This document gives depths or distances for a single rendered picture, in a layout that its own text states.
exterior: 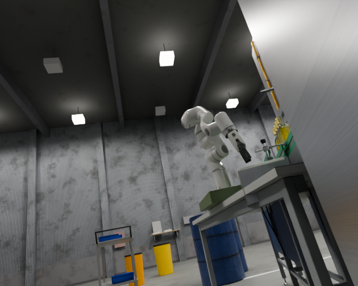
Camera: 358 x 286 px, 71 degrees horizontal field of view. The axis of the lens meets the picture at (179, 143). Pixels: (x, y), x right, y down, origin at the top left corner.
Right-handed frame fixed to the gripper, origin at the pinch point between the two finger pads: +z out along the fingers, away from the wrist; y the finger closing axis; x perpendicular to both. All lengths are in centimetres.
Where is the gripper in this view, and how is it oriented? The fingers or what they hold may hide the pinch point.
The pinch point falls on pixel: (246, 157)
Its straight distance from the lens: 132.9
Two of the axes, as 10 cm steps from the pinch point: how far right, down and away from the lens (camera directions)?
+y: 2.5, 3.2, 9.1
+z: 4.3, 8.1, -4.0
